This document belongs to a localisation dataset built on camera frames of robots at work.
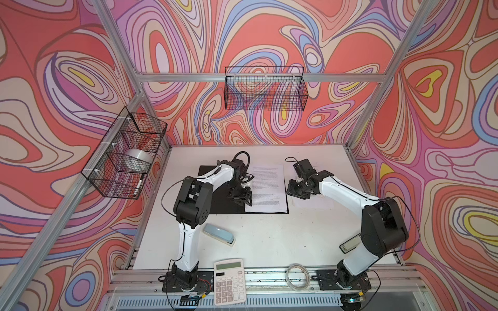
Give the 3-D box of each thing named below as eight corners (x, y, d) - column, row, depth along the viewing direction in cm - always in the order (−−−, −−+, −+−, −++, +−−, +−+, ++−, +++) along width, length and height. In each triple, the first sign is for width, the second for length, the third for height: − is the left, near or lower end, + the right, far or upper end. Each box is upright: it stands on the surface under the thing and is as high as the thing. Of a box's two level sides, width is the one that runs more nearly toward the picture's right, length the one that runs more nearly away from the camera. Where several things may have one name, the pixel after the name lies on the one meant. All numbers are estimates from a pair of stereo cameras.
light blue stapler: (203, 233, 88) (201, 230, 84) (207, 225, 90) (206, 221, 87) (232, 247, 84) (232, 244, 80) (237, 239, 86) (236, 235, 83)
